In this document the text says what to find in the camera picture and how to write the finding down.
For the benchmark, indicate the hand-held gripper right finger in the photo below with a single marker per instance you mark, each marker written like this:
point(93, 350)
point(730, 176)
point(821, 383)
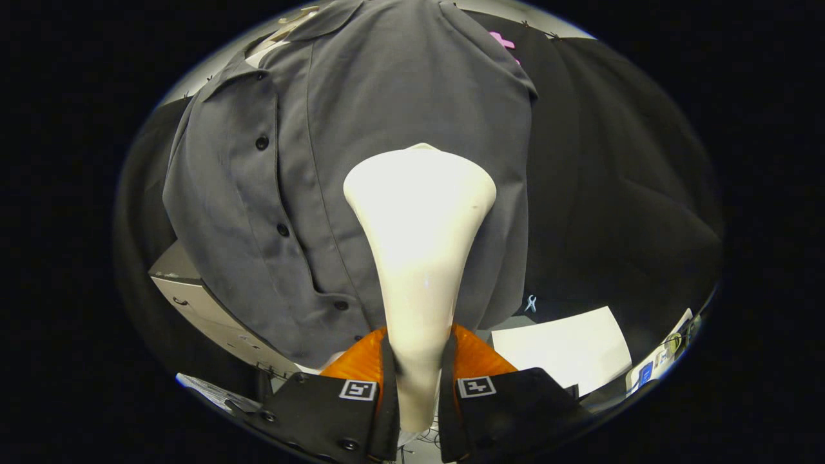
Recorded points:
point(447, 419)

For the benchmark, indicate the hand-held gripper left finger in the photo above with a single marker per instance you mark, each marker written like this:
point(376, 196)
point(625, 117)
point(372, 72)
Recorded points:
point(388, 419)

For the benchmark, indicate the white garment steamer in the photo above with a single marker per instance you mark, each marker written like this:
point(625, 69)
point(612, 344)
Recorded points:
point(419, 219)

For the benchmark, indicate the grey button shirt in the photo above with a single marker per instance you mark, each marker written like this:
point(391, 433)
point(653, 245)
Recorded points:
point(387, 90)

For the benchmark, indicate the white paper sheet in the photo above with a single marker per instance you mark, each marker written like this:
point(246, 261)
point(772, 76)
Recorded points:
point(567, 348)

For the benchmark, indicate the pale blue clip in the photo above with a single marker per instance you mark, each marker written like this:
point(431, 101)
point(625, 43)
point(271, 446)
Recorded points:
point(530, 303)

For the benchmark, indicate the grey striped mat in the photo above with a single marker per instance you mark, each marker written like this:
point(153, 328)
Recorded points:
point(213, 390)

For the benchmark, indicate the white box with blue label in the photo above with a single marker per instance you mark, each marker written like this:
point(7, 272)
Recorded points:
point(644, 374)

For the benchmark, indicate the grey drawer cabinet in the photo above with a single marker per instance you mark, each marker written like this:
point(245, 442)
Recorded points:
point(213, 316)

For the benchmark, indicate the black backdrop cloth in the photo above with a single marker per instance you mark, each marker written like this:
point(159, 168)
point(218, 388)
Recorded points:
point(612, 193)

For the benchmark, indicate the row of black clips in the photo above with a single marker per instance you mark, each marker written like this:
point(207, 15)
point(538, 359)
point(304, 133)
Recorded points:
point(525, 25)

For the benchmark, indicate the white mannequin torso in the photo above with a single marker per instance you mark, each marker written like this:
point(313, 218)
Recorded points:
point(293, 22)

